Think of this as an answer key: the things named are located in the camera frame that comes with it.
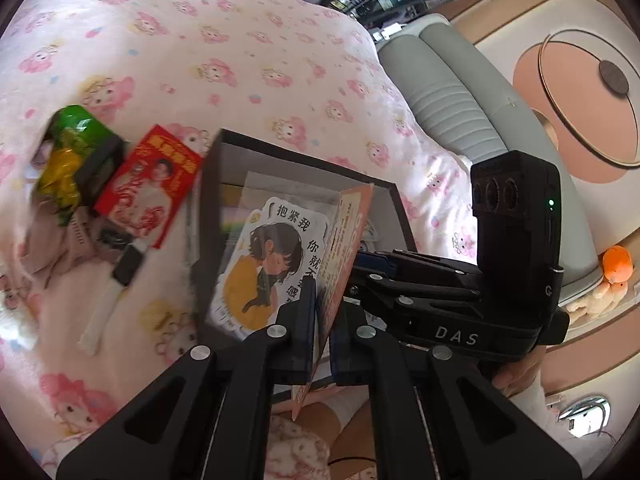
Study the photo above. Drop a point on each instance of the black cardboard box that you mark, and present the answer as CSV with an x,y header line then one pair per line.
x,y
235,160

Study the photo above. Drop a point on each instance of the orange booklet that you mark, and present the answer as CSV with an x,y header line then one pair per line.
x,y
345,240

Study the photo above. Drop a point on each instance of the cartoon girl card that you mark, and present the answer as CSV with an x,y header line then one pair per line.
x,y
270,260

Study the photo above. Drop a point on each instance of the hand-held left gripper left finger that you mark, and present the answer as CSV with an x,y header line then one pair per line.
x,y
300,330

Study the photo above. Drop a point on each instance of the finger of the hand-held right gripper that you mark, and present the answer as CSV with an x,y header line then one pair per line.
x,y
380,261
400,290

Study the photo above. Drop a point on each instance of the red portrait card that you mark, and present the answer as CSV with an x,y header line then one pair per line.
x,y
145,190

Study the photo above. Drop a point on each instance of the beige cloth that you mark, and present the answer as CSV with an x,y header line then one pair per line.
x,y
60,250

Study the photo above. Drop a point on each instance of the white card with blue print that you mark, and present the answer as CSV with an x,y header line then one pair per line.
x,y
370,237

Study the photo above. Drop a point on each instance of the pink printed bedsheet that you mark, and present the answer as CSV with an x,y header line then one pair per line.
x,y
200,35

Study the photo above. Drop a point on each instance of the green corn snack packet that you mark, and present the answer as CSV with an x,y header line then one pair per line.
x,y
75,130

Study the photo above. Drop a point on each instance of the orange plush toy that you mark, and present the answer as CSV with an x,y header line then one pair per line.
x,y
617,262

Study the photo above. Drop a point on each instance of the small black case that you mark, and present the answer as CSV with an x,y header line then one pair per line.
x,y
100,172

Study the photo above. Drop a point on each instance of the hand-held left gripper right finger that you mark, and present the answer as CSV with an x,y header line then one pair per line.
x,y
345,355

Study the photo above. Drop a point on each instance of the shiny metal fixture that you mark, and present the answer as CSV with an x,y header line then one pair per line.
x,y
582,412

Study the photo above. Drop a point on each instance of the person's right forearm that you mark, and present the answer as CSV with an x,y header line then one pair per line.
x,y
537,402

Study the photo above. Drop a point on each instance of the grey padded headboard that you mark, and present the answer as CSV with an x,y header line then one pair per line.
x,y
440,85

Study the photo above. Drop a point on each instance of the person's right hand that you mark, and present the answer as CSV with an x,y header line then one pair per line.
x,y
520,375

